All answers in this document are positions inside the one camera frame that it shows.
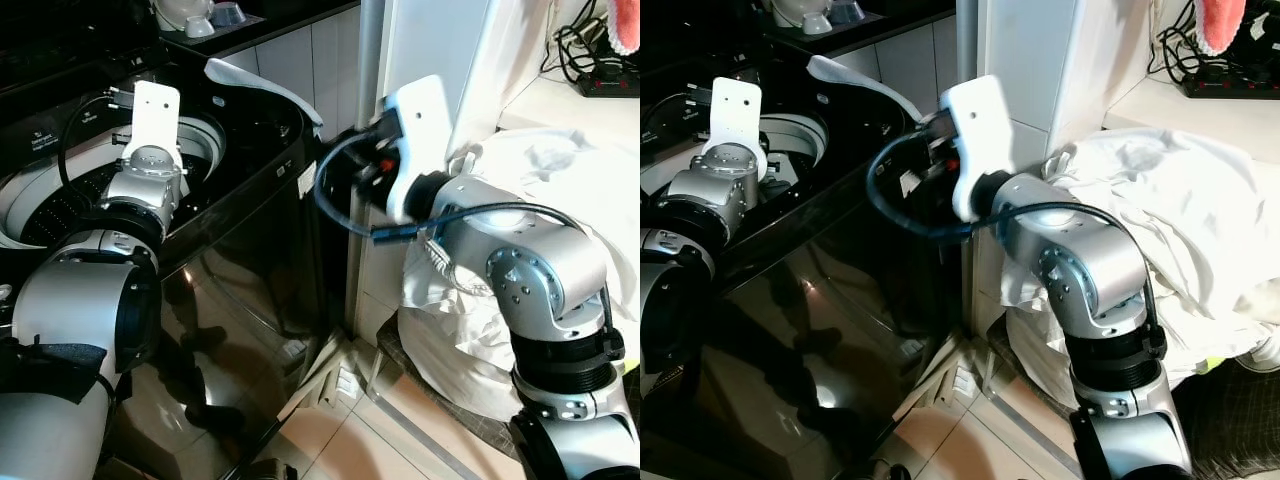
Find white bowl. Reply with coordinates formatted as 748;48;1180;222
768;0;833;37
153;0;216;39

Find white laundry pile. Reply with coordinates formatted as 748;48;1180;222
397;125;641;421
1003;128;1280;411

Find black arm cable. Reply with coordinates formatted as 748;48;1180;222
642;85;717;151
866;130;1169;361
55;85;138;196
313;130;626;366

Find silver washer drum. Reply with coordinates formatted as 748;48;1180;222
0;112;229;249
640;108;831;206

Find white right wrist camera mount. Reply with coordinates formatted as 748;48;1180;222
380;74;453;223
938;74;1013;223

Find pink fluffy towel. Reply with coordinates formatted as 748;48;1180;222
1193;0;1248;58
608;0;641;58

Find grey vertical pipe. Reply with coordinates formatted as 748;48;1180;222
345;0;388;331
953;0;989;331

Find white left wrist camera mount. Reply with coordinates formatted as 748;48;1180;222
128;80;183;171
703;77;769;166

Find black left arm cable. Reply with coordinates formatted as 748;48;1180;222
642;85;717;151
55;85;138;196

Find black power strip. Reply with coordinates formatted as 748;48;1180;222
575;68;641;99
1183;72;1280;100

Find black countertop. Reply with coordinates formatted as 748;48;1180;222
765;0;958;51
158;0;361;59

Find dark woven laundry basket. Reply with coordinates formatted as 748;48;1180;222
985;315;1280;480
375;320;526;466

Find black top-load washing machine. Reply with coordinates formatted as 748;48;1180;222
640;50;969;480
0;35;331;480

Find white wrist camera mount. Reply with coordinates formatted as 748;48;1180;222
380;74;453;223
128;80;183;171
938;74;1013;223
703;77;769;166

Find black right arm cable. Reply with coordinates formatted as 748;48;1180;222
313;130;626;366
866;130;1169;361

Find tangled black power cables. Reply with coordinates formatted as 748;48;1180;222
543;0;613;83
1148;0;1216;81

